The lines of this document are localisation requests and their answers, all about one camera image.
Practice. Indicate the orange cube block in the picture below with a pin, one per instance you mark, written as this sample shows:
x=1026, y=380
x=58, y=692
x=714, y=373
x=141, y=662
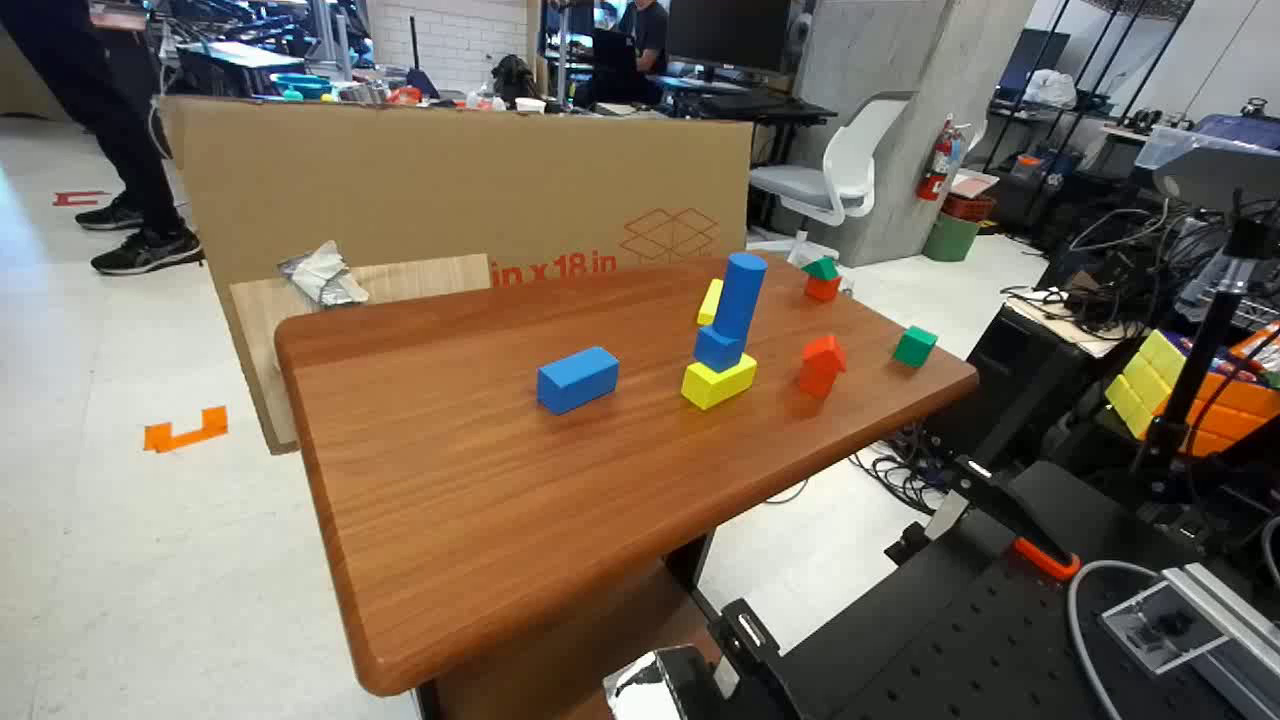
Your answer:
x=823, y=368

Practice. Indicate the blue rectangular block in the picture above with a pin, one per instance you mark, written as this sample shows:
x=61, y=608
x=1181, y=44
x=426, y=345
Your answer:
x=579, y=380

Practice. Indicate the small blue cube block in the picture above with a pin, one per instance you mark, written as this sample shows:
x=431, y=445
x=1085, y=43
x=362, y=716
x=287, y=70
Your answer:
x=719, y=349

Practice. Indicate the yellow L-shaped block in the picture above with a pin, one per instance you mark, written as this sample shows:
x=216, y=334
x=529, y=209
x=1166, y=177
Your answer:
x=714, y=386

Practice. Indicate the tall yellow block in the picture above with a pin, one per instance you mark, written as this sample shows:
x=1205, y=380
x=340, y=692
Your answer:
x=709, y=306

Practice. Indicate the tall blue block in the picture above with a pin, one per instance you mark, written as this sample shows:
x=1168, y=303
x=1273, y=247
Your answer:
x=740, y=294

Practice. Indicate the small red block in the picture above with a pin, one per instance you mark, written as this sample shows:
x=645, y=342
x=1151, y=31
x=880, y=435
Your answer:
x=823, y=288

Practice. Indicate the small green wedge block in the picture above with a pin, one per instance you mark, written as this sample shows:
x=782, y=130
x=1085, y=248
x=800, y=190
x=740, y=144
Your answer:
x=823, y=269

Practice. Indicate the green cube block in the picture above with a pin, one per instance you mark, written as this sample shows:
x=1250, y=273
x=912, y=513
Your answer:
x=912, y=349

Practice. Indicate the large cardboard box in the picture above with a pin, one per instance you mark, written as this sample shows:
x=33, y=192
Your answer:
x=441, y=187

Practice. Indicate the white office chair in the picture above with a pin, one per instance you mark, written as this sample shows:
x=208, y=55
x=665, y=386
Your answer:
x=840, y=183

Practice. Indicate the shiny metal table foot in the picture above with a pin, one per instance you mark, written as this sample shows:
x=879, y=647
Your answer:
x=661, y=687

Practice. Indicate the seated person in dark shirt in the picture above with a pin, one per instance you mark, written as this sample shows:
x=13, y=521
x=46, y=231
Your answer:
x=645, y=32

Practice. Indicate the crumpled grey cloth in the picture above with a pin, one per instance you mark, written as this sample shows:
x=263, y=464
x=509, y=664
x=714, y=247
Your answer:
x=324, y=273

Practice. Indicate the green bin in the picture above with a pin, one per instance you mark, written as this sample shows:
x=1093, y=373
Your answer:
x=950, y=237

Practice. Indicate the red fire extinguisher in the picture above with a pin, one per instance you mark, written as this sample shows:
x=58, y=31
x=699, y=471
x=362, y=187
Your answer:
x=939, y=163

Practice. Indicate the small wooden side table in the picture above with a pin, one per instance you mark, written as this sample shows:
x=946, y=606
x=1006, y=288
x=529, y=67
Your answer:
x=1060, y=326

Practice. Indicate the cluttered background desk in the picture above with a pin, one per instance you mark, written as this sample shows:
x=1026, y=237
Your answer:
x=245, y=58

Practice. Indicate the yellow foam pad stack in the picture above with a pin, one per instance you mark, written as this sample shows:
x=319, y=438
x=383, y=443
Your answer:
x=1146, y=386

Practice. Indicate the black sneaker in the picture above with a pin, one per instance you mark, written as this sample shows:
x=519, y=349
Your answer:
x=111, y=212
x=147, y=248

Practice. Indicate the orange crate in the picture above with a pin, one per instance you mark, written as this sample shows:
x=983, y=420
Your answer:
x=1235, y=405

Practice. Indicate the person in black trousers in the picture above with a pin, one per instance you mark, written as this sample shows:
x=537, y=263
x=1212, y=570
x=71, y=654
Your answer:
x=105, y=92

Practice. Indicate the grey covered machine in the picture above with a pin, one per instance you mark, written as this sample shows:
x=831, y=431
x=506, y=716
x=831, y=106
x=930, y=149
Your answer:
x=1212, y=152

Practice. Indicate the wooden table pedestal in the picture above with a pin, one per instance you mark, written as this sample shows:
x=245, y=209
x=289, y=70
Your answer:
x=563, y=654

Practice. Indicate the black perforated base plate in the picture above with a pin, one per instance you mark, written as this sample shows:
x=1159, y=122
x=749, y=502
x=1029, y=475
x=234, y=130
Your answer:
x=962, y=643

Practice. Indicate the black camera stand pole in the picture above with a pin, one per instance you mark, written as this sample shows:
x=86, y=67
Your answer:
x=1192, y=373

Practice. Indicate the silver rail with clear box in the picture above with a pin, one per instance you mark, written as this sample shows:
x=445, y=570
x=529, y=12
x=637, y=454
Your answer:
x=1200, y=627

